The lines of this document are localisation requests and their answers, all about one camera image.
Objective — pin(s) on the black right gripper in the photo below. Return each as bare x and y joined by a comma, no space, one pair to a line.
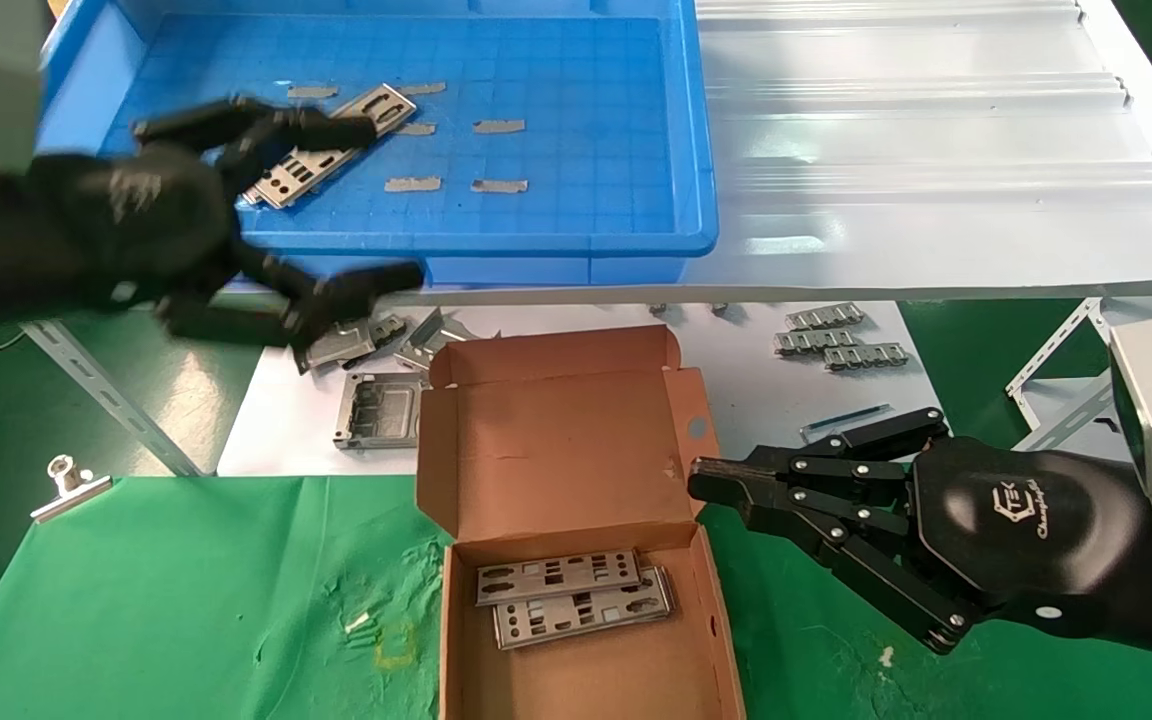
1026,520

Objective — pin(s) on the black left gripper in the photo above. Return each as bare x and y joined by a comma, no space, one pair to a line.
136,210

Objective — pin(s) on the silver IO shield plate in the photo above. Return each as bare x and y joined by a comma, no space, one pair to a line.
586,614
248,195
291,178
536,577

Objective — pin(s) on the blue plastic tray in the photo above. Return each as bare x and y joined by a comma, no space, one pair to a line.
576,150

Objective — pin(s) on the brown cardboard box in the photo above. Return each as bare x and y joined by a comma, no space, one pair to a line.
556,450

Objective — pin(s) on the thin dark metal strip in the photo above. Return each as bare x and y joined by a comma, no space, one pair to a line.
846,421

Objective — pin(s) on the angled sheet metal piece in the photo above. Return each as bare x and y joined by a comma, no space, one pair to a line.
431,340

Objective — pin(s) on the white lower board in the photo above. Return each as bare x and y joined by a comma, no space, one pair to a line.
736,400

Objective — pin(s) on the white lower rack shelf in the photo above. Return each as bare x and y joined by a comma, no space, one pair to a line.
1071,415

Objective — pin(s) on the perforated steel shelf leg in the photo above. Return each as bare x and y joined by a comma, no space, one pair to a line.
116,400
1052,348

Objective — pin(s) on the white metal shelf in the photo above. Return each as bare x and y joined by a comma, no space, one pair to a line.
936,150

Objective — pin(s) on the silver binder clip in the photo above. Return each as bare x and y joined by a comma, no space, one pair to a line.
71,497

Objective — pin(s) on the white tape scrap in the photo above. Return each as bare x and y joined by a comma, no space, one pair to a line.
360,623

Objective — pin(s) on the small metal bracket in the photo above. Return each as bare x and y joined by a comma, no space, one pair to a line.
388,330

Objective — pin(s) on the large bent metal bracket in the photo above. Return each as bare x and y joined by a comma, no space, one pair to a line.
346,345

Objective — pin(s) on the square grey metal bracket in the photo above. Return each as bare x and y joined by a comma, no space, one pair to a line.
376,410

